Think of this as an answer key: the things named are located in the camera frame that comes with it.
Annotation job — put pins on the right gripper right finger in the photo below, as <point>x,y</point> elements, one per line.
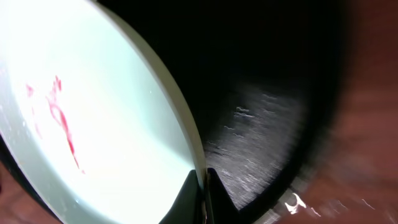
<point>219,206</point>

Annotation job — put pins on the light blue plate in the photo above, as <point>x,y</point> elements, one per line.
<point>91,115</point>

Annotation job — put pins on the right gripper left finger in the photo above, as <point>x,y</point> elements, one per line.
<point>187,207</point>

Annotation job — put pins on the black round tray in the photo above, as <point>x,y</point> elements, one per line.
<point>260,79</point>

